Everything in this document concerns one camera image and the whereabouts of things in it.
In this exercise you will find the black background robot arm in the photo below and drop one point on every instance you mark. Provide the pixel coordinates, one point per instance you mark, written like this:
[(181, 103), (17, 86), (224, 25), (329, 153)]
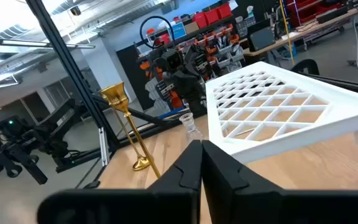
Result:
[(26, 143)]

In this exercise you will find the red storage bin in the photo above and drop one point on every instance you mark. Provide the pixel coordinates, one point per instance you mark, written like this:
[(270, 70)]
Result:
[(224, 11), (200, 20), (212, 16)]

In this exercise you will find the cardboard box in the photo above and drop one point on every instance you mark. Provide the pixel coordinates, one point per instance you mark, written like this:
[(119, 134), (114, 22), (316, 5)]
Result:
[(191, 27)]

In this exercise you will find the black frame rail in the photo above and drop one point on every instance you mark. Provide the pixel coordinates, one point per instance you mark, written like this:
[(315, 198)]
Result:
[(148, 124), (346, 84)]

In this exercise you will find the black chair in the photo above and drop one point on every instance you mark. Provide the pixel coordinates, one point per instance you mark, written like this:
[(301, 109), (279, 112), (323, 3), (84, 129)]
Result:
[(304, 66)]

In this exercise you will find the wooden workbench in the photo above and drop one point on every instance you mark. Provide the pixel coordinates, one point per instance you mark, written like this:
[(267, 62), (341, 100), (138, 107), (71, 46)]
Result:
[(309, 28)]

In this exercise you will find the black equipment case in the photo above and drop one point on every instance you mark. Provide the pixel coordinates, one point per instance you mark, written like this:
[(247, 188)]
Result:
[(261, 37)]

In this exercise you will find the blue box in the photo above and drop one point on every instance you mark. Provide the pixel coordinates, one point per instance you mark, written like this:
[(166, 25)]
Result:
[(178, 30)]

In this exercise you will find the clear glass candle holder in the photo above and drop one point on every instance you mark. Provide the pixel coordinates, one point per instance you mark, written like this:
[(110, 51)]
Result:
[(187, 119)]

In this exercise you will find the yellow pole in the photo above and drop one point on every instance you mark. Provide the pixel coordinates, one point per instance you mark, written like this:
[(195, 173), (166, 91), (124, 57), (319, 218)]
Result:
[(287, 34)]

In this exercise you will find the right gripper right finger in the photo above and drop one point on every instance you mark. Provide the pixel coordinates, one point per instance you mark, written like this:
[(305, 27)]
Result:
[(259, 205)]

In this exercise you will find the tall gold candlestick holder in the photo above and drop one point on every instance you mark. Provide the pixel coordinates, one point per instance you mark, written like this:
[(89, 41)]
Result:
[(141, 163), (120, 95)]

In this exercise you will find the silver aluminium extrusion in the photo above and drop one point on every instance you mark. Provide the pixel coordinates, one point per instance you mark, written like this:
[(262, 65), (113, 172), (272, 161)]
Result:
[(103, 146)]

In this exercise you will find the white lattice shelf rack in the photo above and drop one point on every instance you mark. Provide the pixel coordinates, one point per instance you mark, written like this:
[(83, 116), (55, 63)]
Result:
[(337, 124)]

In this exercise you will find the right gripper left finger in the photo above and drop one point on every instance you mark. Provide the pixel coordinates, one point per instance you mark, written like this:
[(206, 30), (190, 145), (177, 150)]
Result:
[(172, 202)]

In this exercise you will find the parts shelf with orange bins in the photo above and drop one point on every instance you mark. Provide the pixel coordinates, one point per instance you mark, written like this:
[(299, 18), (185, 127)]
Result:
[(222, 46)]

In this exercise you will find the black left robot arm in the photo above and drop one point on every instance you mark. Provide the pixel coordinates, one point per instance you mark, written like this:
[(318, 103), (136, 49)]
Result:
[(182, 84)]

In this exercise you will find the black frame post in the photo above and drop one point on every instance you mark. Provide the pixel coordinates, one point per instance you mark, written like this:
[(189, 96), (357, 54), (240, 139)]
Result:
[(70, 67)]

